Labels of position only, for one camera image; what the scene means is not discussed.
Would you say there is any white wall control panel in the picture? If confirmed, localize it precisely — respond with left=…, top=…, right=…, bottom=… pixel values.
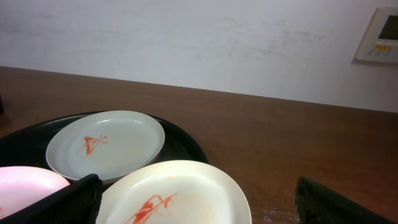
left=354, top=7, right=397, bottom=64

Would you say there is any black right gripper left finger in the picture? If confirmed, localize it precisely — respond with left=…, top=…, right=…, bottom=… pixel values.
left=1, top=174, right=103, bottom=224

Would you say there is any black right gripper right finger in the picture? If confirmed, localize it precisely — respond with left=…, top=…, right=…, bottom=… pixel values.
left=295, top=177, right=394, bottom=224

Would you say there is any cream plate with sauce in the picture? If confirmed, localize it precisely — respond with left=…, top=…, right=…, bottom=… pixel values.
left=96, top=160, right=252, bottom=224

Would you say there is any grey-white plate with sauce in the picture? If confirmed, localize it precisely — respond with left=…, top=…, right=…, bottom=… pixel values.
left=45, top=111, right=165, bottom=184

